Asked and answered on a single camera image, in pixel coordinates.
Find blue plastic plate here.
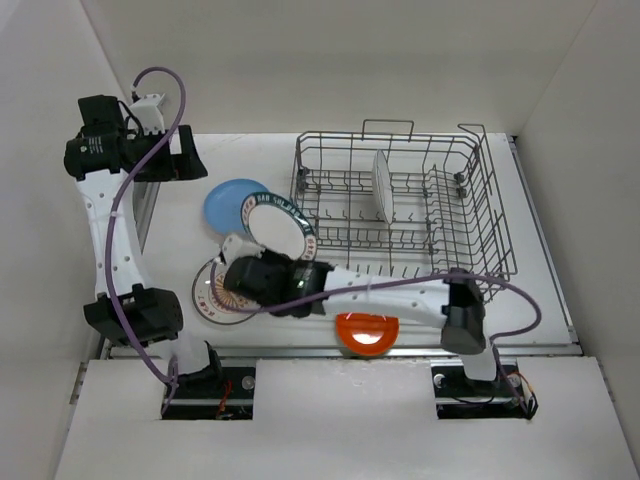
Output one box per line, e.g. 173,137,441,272
203,178,269,236

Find teal rimmed ceramic plate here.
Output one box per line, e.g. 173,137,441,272
241,192,318,260

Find orange sunburst ceramic plate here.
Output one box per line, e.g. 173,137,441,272
191,259,258,326

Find orange plastic plate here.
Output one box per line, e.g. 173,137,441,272
335,313,400,357

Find white blue-line ceramic plate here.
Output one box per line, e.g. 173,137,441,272
372,150,394,224

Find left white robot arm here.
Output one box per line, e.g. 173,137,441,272
64,93,208,347

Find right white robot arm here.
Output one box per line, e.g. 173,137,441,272
215,249,500,394

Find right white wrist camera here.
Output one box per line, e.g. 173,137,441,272
219,233,265,265

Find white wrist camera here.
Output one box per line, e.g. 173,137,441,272
219,233,265,265
130,93,166,136

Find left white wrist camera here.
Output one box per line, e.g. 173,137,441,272
130,93,166,136

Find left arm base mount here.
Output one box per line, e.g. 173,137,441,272
161,366,256,421

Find grey wire dish rack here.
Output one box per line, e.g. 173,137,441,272
290,121,518,281

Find aluminium front rail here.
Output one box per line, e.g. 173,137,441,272
107,342,584,359

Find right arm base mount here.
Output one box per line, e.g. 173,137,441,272
431,359,539,420

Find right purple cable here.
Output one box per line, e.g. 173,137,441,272
208,261,543,416

